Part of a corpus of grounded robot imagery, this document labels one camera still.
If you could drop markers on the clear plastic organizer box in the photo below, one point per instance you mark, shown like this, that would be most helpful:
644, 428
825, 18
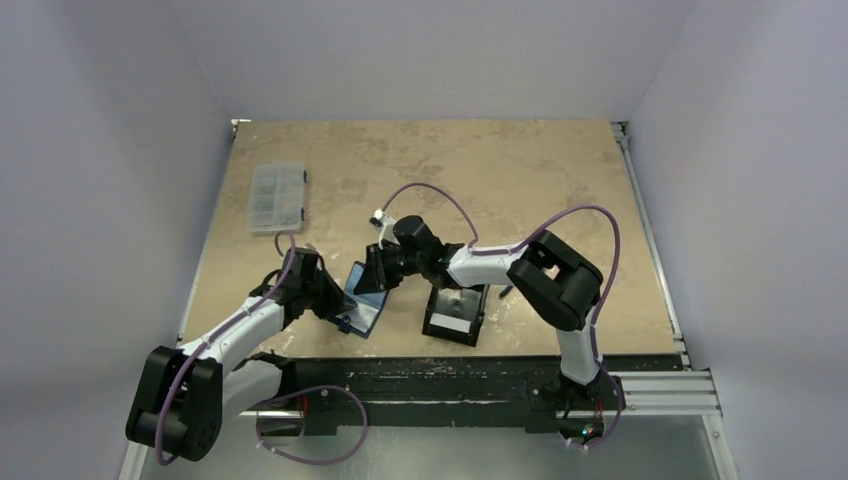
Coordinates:
276, 199

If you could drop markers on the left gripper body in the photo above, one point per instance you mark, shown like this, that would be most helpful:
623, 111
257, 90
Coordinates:
314, 302

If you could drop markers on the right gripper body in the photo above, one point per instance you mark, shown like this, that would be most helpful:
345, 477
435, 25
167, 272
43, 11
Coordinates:
382, 263

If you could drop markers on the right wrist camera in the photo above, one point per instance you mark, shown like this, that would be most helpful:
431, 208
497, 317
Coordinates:
383, 222

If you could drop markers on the blue card holder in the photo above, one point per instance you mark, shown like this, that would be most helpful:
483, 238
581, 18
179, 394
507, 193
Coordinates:
363, 318

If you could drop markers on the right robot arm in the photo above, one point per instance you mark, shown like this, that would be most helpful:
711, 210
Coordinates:
561, 285

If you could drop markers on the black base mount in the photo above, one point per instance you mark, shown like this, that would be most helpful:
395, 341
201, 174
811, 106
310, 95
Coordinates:
468, 392

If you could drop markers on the blue handled pliers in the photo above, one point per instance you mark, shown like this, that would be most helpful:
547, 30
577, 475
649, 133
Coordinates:
505, 292

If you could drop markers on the black plastic tray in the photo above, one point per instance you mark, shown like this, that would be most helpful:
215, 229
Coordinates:
467, 303

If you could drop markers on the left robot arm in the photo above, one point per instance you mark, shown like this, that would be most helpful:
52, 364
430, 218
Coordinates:
186, 393

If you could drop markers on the white card in tray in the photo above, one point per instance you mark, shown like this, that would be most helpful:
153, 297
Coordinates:
451, 323

